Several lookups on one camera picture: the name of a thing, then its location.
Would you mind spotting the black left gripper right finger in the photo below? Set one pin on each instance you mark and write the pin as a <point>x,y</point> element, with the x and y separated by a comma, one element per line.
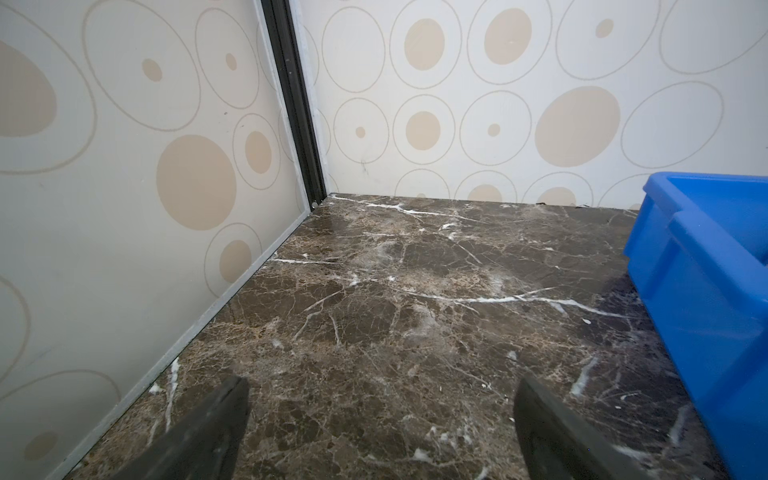
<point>557,443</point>

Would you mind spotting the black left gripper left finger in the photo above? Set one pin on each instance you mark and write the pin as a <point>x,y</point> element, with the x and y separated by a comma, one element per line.
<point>204,444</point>

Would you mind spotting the blue plastic bin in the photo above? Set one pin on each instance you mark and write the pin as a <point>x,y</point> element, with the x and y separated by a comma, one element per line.
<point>697,255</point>

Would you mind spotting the black corner frame post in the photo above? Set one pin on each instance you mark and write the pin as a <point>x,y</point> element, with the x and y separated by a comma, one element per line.
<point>285,48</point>

